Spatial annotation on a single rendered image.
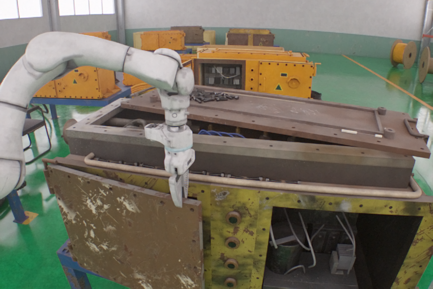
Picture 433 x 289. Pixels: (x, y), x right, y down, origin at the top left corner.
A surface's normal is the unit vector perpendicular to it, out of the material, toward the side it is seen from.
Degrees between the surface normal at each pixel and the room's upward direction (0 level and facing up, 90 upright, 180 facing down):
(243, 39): 90
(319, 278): 0
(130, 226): 90
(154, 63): 61
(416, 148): 0
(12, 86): 66
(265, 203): 90
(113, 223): 90
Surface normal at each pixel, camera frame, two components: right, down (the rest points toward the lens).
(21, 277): 0.00, -0.93
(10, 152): 0.95, 0.03
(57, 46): 0.44, -0.12
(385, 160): -0.21, 0.36
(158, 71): 0.21, -0.18
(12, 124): 0.84, 0.07
